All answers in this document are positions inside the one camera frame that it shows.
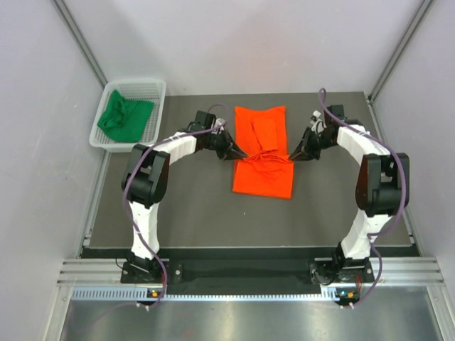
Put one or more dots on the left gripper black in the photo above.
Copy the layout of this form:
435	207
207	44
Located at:
229	151

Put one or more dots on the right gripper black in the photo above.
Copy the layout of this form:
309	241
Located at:
304	150

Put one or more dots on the orange t shirt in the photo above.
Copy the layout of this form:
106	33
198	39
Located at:
267	170

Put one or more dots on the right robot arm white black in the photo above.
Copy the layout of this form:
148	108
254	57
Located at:
381	191

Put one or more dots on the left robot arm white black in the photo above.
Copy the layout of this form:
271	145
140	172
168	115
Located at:
145	183

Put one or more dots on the white plastic basket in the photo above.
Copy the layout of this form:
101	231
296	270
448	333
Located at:
148	89

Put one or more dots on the green t shirt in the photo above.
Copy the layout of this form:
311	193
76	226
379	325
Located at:
124	120

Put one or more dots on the aluminium frame post right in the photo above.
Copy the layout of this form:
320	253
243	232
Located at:
417	19

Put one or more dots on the aluminium frame post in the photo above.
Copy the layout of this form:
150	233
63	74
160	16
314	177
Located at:
417	19
69	20

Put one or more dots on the aluminium front rail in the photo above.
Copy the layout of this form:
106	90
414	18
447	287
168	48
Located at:
393	271

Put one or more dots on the aluminium frame post left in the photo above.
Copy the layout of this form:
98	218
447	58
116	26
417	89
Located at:
69	20

